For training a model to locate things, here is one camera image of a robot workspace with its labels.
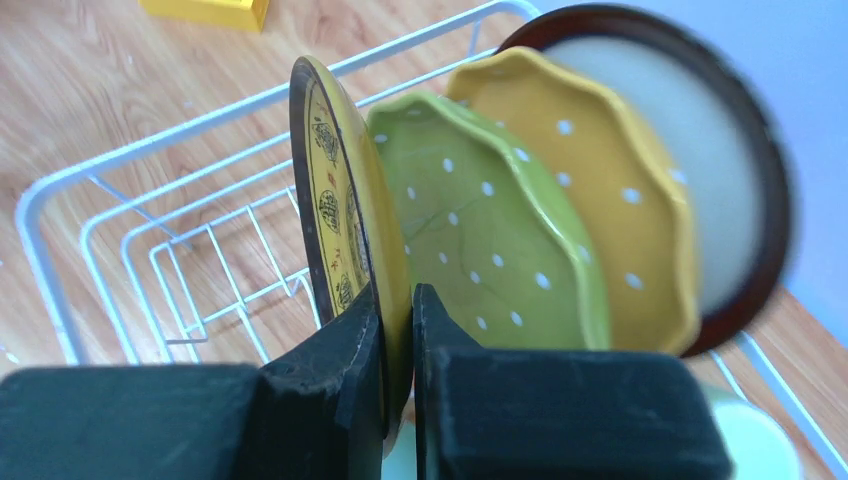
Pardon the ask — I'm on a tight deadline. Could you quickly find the yellow dotted plate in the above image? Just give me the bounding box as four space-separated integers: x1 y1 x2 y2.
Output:
447 47 701 355

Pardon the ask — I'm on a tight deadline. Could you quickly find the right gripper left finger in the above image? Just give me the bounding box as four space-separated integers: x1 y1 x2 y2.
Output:
1 290 384 479

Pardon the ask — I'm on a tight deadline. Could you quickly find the light teal bowl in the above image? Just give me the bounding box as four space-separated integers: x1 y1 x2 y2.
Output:
382 383 804 480

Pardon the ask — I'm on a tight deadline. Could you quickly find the yellow toy brick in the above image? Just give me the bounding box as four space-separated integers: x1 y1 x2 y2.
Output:
139 0 270 32

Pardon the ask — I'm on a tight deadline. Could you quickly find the green dotted plate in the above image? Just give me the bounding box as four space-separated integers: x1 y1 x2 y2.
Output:
368 92 611 350

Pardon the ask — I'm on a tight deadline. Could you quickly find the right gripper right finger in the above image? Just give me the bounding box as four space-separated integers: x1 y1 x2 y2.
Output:
412 284 732 479

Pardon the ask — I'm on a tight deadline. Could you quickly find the brown-rimmed white plate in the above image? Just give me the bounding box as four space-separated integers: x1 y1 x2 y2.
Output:
505 3 793 356

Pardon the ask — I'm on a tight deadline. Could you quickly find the yellow patterned black-rimmed plate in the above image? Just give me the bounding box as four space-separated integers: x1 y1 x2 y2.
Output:
289 55 413 455

